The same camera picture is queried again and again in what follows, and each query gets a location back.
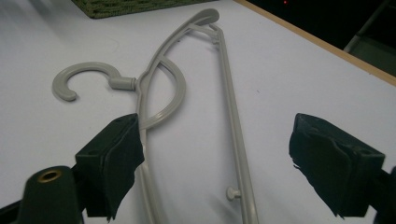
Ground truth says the grey plastic clothes hanger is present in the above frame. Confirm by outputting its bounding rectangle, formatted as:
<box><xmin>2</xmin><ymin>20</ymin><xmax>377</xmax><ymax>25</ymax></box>
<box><xmin>51</xmin><ymin>7</ymin><xmax>260</xmax><ymax>224</ymax></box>

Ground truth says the grey metal stand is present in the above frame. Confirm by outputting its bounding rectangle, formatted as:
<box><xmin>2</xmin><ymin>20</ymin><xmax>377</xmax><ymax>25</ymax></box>
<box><xmin>343</xmin><ymin>0</ymin><xmax>396</xmax><ymax>77</ymax></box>

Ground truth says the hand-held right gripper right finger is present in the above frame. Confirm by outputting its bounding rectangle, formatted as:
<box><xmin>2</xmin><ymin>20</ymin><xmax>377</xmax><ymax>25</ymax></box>
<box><xmin>289</xmin><ymin>112</ymin><xmax>387</xmax><ymax>218</ymax></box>

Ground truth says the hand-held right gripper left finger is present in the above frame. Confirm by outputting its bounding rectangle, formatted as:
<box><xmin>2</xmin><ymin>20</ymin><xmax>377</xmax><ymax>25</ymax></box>
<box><xmin>75</xmin><ymin>113</ymin><xmax>146</xmax><ymax>221</ymax></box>

